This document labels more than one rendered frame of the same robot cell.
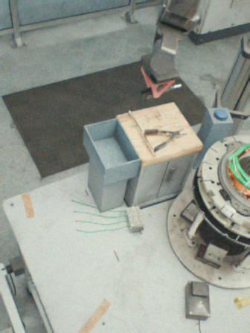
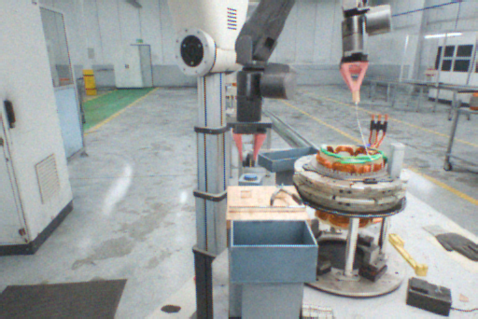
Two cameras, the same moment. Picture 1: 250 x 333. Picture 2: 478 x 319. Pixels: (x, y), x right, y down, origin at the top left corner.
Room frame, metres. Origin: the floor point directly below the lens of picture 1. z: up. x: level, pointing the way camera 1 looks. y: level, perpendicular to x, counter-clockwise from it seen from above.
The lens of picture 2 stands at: (0.48, 0.59, 1.41)
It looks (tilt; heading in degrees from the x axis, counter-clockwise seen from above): 18 degrees down; 302
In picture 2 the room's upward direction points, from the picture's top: straight up
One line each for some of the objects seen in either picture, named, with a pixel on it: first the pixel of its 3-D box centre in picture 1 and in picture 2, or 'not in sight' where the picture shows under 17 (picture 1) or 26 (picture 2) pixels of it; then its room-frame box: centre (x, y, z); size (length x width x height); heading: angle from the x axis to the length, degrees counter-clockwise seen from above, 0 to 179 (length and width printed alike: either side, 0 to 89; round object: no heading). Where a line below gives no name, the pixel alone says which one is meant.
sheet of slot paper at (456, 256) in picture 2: not in sight; (459, 243); (0.33, -0.67, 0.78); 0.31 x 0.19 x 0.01; 127
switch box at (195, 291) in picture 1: (197, 299); (428, 295); (0.42, -0.28, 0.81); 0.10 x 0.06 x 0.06; 4
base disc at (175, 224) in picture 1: (225, 230); (339, 253); (0.67, -0.37, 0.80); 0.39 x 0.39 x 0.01
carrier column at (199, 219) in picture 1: (198, 221); (350, 245); (0.62, -0.25, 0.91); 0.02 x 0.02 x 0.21
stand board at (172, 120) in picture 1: (158, 132); (263, 204); (0.81, -0.08, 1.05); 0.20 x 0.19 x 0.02; 123
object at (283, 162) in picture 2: not in sight; (290, 187); (0.91, -0.52, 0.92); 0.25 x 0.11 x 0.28; 57
